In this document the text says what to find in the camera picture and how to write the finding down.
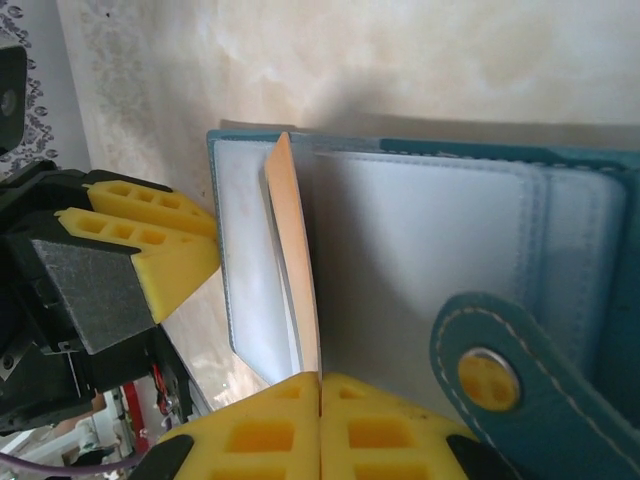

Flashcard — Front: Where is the teal leather card holder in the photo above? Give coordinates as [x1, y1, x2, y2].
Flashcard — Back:
[206, 117, 640, 480]

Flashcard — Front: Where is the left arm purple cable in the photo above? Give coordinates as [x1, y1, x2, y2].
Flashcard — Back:
[0, 451, 144, 475]

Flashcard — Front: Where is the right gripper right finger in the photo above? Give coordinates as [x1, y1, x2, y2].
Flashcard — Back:
[319, 373, 514, 480]

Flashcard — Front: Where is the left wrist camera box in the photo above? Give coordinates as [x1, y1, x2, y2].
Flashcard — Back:
[0, 43, 29, 157]

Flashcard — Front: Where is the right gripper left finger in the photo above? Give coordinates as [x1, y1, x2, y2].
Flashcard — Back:
[143, 371, 321, 480]

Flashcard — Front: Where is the red orange credit card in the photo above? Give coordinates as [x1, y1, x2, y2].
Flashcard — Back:
[258, 130, 322, 376]

